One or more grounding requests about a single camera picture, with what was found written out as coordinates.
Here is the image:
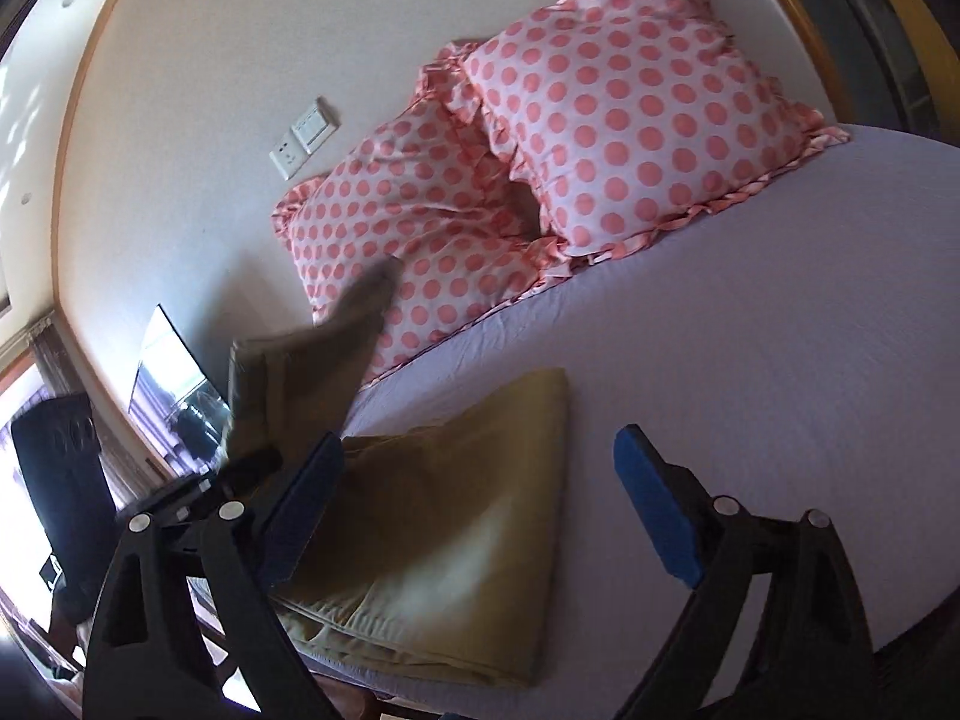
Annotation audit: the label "pink polka dot pillow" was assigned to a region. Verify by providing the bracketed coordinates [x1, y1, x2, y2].
[447, 0, 852, 263]
[273, 41, 575, 385]

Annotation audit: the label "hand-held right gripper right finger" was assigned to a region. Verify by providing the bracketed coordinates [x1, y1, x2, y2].
[613, 424, 880, 720]

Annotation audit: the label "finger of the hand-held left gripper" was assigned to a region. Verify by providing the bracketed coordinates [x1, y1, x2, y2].
[150, 448, 283, 537]

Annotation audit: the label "wooden wall trim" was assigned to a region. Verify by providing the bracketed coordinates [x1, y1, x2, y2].
[731, 0, 960, 125]

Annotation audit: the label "khaki pants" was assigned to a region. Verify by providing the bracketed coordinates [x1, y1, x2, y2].
[222, 255, 571, 688]

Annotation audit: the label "white wall switch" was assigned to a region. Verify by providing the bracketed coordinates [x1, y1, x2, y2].
[291, 96, 341, 152]

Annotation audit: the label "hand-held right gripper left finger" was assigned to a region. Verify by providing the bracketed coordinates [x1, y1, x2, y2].
[81, 431, 347, 720]

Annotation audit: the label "white wall socket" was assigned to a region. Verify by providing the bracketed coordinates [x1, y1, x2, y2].
[269, 127, 311, 182]

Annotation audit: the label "black flat screen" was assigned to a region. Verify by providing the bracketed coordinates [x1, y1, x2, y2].
[129, 304, 233, 467]

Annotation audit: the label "bed with lavender sheet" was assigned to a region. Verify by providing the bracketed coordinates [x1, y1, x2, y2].
[296, 121, 960, 700]

